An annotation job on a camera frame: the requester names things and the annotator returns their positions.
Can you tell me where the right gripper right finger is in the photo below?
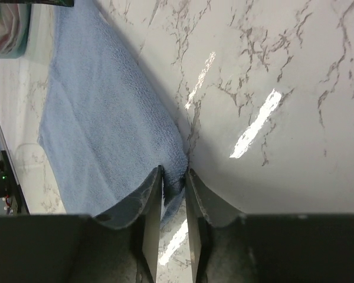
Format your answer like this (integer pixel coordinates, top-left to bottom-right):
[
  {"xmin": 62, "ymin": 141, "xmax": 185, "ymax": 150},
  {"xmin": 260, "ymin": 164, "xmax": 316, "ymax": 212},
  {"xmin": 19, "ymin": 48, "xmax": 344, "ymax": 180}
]
[{"xmin": 185, "ymin": 168, "xmax": 247, "ymax": 282}]

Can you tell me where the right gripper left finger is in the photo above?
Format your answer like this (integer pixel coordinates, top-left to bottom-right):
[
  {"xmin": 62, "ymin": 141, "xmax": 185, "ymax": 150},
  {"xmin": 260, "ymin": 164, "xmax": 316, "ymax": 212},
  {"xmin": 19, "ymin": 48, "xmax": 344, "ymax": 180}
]
[{"xmin": 95, "ymin": 166, "xmax": 163, "ymax": 282}]

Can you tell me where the blue patterned towel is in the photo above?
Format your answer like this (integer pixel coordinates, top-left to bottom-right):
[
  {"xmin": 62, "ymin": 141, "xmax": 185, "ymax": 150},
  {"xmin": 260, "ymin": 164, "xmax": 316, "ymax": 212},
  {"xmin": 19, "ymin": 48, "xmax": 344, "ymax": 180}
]
[{"xmin": 38, "ymin": 1, "xmax": 188, "ymax": 223}]

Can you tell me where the pink towel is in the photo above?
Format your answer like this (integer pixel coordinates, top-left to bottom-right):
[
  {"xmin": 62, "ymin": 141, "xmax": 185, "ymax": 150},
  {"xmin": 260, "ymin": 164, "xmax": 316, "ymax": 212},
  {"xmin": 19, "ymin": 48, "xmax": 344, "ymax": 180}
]
[{"xmin": 0, "ymin": 4, "xmax": 30, "ymax": 55}]

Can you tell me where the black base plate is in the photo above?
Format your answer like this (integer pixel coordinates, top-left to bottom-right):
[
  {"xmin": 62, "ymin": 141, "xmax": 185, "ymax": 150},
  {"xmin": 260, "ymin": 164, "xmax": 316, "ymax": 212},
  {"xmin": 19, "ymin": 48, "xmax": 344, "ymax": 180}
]
[{"xmin": 0, "ymin": 150, "xmax": 30, "ymax": 215}]

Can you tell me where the aluminium rail bar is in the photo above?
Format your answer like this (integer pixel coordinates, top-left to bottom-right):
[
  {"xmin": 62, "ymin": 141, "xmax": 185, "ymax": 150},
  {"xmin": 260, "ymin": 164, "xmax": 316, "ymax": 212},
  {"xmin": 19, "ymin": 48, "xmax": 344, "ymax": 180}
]
[{"xmin": 0, "ymin": 101, "xmax": 30, "ymax": 215}]

